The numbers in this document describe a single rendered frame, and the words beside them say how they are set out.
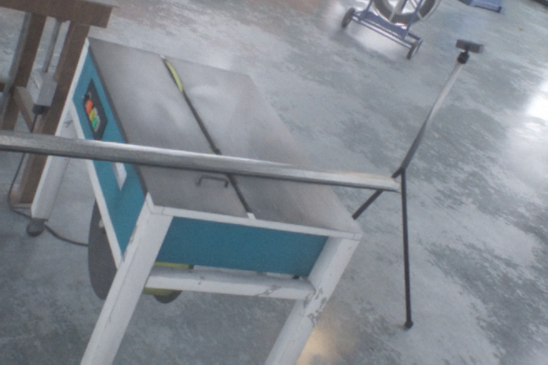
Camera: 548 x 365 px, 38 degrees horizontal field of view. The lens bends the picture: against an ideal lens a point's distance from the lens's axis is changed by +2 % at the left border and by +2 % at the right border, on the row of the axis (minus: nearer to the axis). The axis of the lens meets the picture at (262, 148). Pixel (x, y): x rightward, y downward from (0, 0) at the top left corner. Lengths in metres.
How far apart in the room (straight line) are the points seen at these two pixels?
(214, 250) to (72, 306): 0.76
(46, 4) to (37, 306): 0.92
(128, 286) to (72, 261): 0.91
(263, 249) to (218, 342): 0.74
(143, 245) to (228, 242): 0.24
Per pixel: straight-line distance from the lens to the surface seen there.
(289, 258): 2.01
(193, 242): 1.87
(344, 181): 2.18
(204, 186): 1.85
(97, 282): 2.52
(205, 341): 2.61
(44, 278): 2.62
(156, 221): 1.73
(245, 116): 2.33
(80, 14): 2.61
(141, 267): 1.80
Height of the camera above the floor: 1.59
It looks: 23 degrees down
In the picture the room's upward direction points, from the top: 24 degrees clockwise
